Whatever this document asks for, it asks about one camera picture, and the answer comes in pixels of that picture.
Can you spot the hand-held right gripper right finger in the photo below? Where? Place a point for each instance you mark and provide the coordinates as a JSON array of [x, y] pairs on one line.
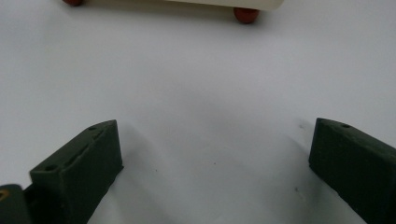
[[358, 161]]

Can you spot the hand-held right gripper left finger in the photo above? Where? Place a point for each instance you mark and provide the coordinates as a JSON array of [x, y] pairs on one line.
[[77, 174]]

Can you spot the cream box with red feet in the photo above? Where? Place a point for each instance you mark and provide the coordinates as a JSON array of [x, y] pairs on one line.
[[236, 4]]

